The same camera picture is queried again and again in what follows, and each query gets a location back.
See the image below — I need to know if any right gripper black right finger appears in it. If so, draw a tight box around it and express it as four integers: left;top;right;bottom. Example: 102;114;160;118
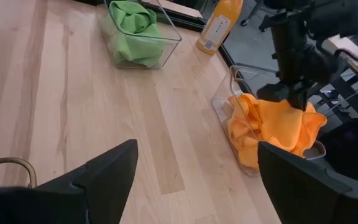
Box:
258;141;358;224

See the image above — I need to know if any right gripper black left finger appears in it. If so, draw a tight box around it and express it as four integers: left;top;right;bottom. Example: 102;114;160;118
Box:
0;139;139;224

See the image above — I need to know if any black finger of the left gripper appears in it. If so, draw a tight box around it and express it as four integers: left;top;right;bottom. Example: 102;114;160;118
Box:
256;82;291;102
287;80;310;111

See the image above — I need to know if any clear plastic bin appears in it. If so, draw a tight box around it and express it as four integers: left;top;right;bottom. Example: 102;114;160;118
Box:
210;64;326;178
99;0;183;70

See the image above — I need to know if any green microfiber towel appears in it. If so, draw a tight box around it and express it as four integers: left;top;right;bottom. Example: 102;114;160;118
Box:
104;24;167;68
109;0;158;35

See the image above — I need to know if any black computer case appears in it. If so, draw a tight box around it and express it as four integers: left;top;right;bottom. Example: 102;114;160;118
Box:
317;118;358;184

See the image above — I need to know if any orange liquid spray bottle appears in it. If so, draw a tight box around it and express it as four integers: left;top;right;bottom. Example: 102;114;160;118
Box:
196;0;244;56

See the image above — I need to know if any office chair base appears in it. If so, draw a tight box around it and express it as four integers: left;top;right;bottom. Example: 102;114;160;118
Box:
239;0;281;34

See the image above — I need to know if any metal wire basket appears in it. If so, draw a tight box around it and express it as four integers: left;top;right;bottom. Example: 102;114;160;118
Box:
0;157;39;189

